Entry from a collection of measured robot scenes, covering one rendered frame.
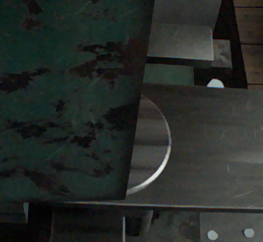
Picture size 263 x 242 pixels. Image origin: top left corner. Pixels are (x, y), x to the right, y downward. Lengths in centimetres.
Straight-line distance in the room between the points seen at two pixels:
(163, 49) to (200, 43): 5
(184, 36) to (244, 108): 25
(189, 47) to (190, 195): 32
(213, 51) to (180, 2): 90
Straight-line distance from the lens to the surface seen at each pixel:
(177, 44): 92
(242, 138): 68
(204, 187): 65
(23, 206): 63
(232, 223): 151
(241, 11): 137
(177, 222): 78
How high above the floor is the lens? 135
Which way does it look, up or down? 61 degrees down
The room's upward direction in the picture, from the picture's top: 8 degrees clockwise
